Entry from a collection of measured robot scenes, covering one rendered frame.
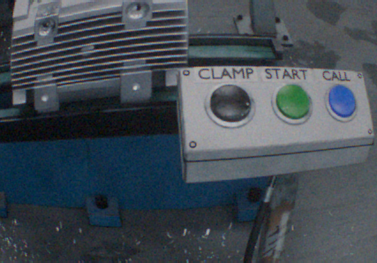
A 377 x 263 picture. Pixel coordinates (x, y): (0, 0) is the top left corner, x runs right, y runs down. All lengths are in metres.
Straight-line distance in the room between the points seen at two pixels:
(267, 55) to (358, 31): 0.40
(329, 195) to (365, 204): 0.06
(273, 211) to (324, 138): 0.11
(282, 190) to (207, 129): 0.11
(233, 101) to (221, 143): 0.03
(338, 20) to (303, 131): 0.75
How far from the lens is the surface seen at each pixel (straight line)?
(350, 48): 1.39
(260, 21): 1.36
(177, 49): 0.95
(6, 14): 1.50
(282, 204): 0.83
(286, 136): 0.75
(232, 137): 0.74
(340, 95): 0.76
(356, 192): 1.09
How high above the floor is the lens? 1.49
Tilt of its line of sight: 36 degrees down
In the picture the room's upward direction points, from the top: 1 degrees counter-clockwise
